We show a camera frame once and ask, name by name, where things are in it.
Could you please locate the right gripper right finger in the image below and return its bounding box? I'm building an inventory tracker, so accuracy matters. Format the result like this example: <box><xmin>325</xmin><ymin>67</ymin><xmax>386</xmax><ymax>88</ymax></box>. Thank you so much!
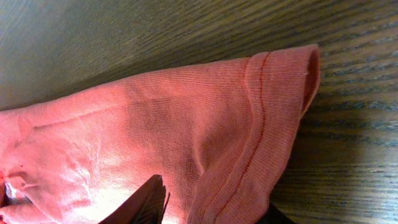
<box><xmin>256</xmin><ymin>203</ymin><xmax>296</xmax><ymax>224</ymax></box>

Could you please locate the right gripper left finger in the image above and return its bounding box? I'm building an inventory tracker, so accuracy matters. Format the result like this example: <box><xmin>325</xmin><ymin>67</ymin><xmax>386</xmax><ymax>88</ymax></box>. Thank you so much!
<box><xmin>99</xmin><ymin>175</ymin><xmax>170</xmax><ymax>224</ymax></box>

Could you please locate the orange soccer t-shirt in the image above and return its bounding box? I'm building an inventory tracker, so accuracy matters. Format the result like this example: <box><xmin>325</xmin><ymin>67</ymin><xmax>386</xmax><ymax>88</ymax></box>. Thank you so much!
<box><xmin>1</xmin><ymin>45</ymin><xmax>320</xmax><ymax>223</ymax></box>

